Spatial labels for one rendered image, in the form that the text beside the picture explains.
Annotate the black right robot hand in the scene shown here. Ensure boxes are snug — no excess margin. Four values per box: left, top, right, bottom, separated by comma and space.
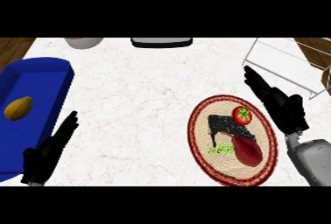
243, 65, 311, 136

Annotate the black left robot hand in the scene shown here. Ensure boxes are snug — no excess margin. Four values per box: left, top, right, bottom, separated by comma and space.
20, 110, 80, 186

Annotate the round woven red-rimmed placemat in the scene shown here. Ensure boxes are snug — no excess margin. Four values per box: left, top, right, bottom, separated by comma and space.
187, 94, 280, 187

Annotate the dark red pear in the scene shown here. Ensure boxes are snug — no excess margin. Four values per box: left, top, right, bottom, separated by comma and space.
231, 135, 265, 168

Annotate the red tomato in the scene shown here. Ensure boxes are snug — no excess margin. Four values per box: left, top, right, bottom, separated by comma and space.
233, 105, 255, 126

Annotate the black speckled wedge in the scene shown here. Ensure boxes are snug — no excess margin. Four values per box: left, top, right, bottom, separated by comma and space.
207, 114, 258, 148

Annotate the blue rectangular tray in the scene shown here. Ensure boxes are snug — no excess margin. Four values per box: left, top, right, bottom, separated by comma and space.
0, 57, 77, 183

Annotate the yellow-brown almond-shaped fruit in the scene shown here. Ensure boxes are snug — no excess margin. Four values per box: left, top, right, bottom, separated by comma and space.
4, 95, 36, 122

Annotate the green leafy sprig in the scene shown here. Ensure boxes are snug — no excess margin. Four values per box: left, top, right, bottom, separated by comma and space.
206, 143, 237, 156

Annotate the black and grey appliance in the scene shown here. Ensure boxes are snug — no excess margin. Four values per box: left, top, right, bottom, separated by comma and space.
129, 38, 194, 49

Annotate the grey bowl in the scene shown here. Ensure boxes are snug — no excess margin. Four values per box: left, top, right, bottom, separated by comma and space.
64, 38, 106, 50

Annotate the white wire tiered shelf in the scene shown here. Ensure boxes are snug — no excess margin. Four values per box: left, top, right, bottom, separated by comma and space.
243, 38, 331, 101

